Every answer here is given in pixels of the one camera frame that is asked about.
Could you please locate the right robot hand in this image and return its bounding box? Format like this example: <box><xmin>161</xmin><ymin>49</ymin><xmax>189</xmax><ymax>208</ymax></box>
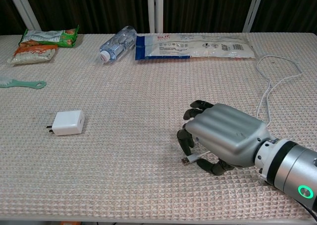
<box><xmin>176</xmin><ymin>100</ymin><xmax>272</xmax><ymax>176</ymax></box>

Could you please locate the white usb cable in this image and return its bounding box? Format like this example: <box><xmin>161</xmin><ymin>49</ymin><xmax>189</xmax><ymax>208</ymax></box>
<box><xmin>180</xmin><ymin>55</ymin><xmax>303</xmax><ymax>166</ymax></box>

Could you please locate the white charger block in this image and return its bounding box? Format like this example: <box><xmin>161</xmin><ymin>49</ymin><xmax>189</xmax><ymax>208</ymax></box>
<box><xmin>46</xmin><ymin>110</ymin><xmax>86</xmax><ymax>137</ymax></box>

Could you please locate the large white blue food bag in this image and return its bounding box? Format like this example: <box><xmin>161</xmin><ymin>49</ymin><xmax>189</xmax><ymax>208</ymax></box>
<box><xmin>135</xmin><ymin>33</ymin><xmax>256</xmax><ymax>61</ymax></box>

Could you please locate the pink waffle tablecloth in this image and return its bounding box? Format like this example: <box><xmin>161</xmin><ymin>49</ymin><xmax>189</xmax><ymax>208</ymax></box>
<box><xmin>0</xmin><ymin>32</ymin><xmax>317</xmax><ymax>221</ymax></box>

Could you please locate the clear plastic water bottle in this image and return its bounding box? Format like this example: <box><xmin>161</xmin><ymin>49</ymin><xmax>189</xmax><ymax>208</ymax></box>
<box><xmin>99</xmin><ymin>25</ymin><xmax>138</xmax><ymax>63</ymax></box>

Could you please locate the dark curtain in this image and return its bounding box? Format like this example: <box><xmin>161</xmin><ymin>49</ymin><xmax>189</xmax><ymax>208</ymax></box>
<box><xmin>0</xmin><ymin>0</ymin><xmax>317</xmax><ymax>36</ymax></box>

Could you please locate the green snack packet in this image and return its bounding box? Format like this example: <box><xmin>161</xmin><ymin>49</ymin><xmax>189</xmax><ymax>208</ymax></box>
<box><xmin>18</xmin><ymin>24</ymin><xmax>80</xmax><ymax>48</ymax></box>

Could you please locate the orange white snack packet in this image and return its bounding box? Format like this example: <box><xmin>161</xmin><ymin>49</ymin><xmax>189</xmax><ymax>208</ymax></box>
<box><xmin>7</xmin><ymin>44</ymin><xmax>59</xmax><ymax>67</ymax></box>

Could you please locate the green plastic comb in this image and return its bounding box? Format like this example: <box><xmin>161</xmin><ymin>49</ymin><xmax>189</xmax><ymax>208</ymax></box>
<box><xmin>0</xmin><ymin>76</ymin><xmax>47</xmax><ymax>90</ymax></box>

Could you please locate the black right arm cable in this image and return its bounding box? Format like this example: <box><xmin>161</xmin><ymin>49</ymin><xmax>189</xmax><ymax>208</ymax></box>
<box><xmin>300</xmin><ymin>201</ymin><xmax>317</xmax><ymax>222</ymax></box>

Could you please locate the white frame post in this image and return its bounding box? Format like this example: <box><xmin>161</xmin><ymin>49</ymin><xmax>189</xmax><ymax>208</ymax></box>
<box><xmin>242</xmin><ymin>0</ymin><xmax>267</xmax><ymax>33</ymax></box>
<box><xmin>147</xmin><ymin>0</ymin><xmax>164</xmax><ymax>34</ymax></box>
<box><xmin>4</xmin><ymin>0</ymin><xmax>42</xmax><ymax>31</ymax></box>

